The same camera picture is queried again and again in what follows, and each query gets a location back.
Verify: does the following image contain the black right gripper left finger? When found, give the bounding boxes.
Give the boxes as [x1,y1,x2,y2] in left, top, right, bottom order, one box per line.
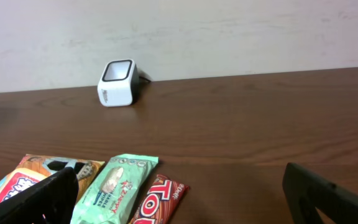
[0,167,79,224]

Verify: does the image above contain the large yellow snack bag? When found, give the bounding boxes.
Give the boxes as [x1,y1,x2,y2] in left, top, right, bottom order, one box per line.
[0,154,104,203]

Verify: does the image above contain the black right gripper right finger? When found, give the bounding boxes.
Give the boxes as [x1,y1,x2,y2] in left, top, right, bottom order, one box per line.
[282,162,358,224]

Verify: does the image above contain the red Top chocolate bar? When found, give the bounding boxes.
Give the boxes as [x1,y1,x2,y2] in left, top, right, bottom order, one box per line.
[130,174,189,224]

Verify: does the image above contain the white barcode scanner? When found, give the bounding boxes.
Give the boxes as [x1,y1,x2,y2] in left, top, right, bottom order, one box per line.
[97,59,140,107]

